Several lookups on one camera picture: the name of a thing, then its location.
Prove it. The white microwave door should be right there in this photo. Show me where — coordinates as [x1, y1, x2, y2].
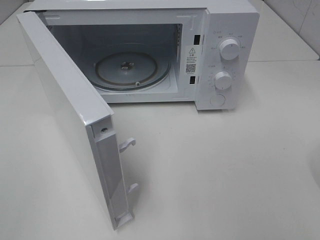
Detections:
[17, 11, 137, 229]

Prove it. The round white door button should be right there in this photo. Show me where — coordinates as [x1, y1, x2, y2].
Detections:
[210, 94, 226, 108]

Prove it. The white microwave knob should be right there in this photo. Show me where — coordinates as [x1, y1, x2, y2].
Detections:
[219, 37, 240, 61]
[214, 71, 233, 90]

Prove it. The glass microwave turntable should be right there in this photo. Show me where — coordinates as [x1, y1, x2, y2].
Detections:
[82, 43, 172, 92]

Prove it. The white microwave oven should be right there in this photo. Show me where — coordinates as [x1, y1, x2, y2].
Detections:
[23, 0, 260, 111]

